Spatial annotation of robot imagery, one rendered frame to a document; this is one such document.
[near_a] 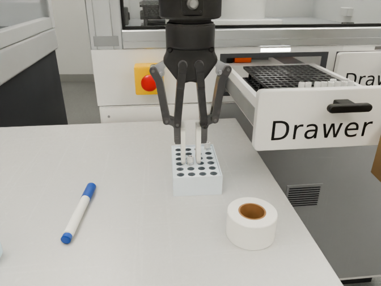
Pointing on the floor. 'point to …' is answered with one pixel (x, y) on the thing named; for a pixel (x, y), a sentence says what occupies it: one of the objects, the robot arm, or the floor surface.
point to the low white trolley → (139, 211)
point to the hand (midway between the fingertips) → (190, 143)
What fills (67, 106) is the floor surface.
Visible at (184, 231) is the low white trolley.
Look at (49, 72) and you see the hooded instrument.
